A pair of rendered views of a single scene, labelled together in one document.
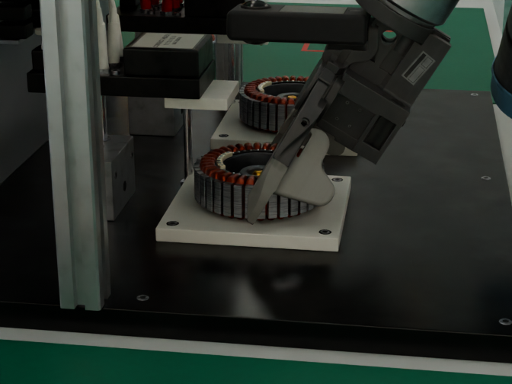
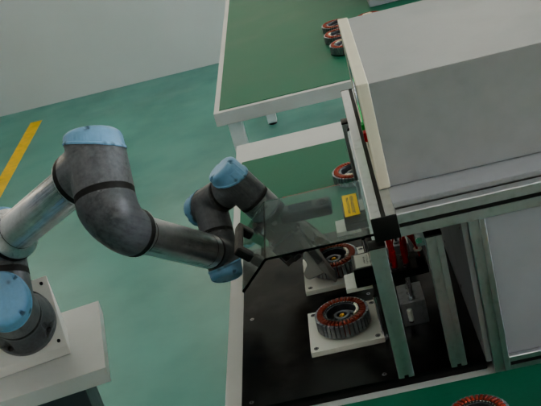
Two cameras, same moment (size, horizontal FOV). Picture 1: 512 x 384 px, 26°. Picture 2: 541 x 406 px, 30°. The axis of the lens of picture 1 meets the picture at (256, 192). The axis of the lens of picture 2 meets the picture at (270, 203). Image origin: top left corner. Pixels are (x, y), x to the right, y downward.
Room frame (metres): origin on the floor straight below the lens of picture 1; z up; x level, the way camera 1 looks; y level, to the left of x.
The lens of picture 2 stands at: (2.90, -0.20, 1.90)
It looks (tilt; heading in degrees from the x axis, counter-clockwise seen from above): 25 degrees down; 177
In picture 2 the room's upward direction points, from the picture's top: 15 degrees counter-clockwise
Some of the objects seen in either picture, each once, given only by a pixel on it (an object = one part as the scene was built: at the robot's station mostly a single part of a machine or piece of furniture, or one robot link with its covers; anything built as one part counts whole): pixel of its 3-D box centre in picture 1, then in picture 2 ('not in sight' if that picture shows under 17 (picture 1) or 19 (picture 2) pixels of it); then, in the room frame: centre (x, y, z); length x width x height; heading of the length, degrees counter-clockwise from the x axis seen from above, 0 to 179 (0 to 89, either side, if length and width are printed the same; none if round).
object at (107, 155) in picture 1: (97, 175); (397, 247); (0.92, 0.14, 0.80); 0.08 x 0.05 x 0.06; 172
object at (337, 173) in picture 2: not in sight; (353, 174); (0.40, 0.15, 0.77); 0.11 x 0.11 x 0.04
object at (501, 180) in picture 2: not in sight; (462, 130); (1.07, 0.30, 1.09); 0.68 x 0.44 x 0.05; 172
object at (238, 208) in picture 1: (259, 180); (334, 260); (0.90, 0.00, 0.80); 0.11 x 0.11 x 0.04
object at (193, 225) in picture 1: (259, 206); (336, 270); (0.90, 0.00, 0.78); 0.15 x 0.15 x 0.01; 82
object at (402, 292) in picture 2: (159, 100); (412, 303); (1.16, 0.10, 0.80); 0.08 x 0.05 x 0.06; 172
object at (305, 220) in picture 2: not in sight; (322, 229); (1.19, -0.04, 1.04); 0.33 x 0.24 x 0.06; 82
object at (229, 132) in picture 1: (291, 126); (344, 327); (1.14, -0.04, 0.78); 0.15 x 0.15 x 0.01; 82
